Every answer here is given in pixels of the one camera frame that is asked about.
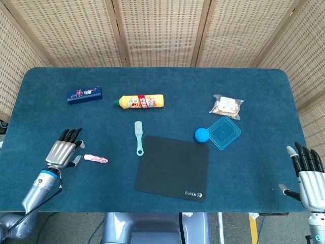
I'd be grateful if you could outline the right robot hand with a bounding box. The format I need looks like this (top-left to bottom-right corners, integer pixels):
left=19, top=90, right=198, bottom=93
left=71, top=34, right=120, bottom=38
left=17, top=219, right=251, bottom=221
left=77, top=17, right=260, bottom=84
left=278, top=142, right=325, bottom=212

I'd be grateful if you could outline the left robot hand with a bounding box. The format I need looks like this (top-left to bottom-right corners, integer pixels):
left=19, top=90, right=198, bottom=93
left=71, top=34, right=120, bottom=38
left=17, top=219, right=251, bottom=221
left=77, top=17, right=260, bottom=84
left=45, top=128, right=86, bottom=171

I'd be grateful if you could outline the blue carpet table cover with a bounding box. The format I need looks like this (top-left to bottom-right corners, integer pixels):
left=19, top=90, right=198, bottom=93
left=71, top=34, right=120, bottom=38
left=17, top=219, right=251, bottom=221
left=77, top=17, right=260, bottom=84
left=0, top=67, right=307, bottom=213

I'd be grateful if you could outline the dark blue toothpaste box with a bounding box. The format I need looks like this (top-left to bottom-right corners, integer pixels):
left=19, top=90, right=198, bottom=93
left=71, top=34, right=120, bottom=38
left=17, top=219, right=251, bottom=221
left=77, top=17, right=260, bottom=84
left=66, top=85, right=104, bottom=105

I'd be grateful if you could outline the mint green brush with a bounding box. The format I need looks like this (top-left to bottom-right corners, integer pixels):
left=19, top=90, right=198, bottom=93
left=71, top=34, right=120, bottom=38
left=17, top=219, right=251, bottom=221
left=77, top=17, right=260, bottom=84
left=134, top=121, right=145, bottom=157

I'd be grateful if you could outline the yellow bottle with green cap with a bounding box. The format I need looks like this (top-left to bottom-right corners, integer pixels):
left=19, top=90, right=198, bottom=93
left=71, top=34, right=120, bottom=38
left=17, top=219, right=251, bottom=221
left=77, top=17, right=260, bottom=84
left=113, top=94, right=165, bottom=109

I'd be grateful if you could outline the blue transparent plastic lid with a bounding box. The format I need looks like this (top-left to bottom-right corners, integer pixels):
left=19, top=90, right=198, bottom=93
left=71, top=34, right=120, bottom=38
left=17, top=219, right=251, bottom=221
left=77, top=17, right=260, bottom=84
left=207, top=116, right=242, bottom=151

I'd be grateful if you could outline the black mouse pad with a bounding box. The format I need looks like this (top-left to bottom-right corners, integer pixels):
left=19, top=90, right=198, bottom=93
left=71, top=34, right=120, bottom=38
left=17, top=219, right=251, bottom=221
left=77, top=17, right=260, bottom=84
left=134, top=135, right=210, bottom=203

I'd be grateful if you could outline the bagged bread snack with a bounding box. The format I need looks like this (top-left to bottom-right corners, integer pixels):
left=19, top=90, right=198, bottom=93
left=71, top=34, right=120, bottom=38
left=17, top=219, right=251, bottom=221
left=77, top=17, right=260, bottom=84
left=209, top=94, right=245, bottom=120

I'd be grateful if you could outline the grey robot torso base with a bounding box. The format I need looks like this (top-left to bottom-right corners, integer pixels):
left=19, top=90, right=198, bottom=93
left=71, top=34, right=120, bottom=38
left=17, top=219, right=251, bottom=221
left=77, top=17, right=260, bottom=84
left=101, top=212, right=211, bottom=244

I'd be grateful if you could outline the blue ball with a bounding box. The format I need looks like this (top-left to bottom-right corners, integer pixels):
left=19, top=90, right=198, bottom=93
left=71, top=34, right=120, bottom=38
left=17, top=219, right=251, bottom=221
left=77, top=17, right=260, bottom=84
left=194, top=128, right=210, bottom=142

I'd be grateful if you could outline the woven rattan folding screen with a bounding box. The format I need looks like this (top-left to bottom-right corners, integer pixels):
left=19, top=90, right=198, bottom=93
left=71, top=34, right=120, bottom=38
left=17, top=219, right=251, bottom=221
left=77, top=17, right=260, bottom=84
left=0, top=0, right=325, bottom=163

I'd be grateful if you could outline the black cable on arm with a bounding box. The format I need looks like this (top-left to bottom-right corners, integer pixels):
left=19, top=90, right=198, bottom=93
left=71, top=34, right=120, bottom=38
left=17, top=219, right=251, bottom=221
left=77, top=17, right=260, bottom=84
left=7, top=169, right=64, bottom=236

